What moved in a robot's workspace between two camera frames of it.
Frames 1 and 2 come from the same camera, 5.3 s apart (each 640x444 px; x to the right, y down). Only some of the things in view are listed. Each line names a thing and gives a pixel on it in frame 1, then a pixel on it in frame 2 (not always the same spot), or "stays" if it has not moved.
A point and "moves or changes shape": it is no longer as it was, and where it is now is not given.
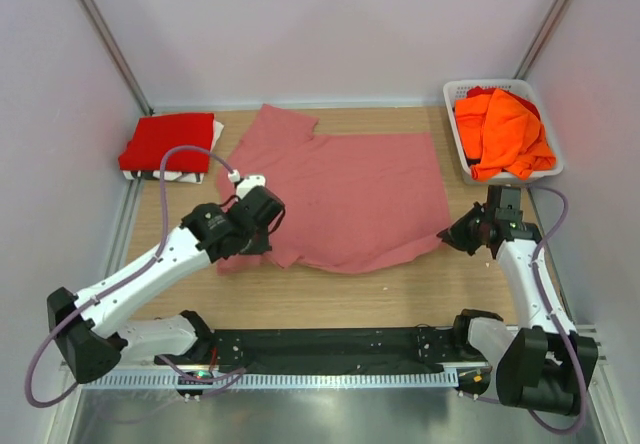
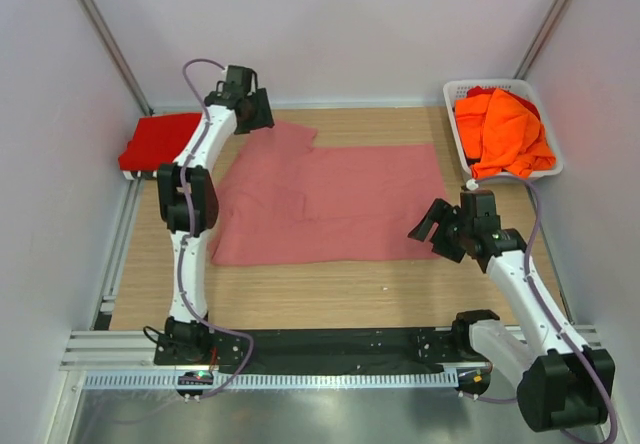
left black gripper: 261,244 -> 258,111
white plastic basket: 454,88 stays
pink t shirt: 352,202 moves or changes shape
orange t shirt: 507,137 stays
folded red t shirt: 155,135 stays
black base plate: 330,348 stays
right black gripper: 465,231 -> 447,229
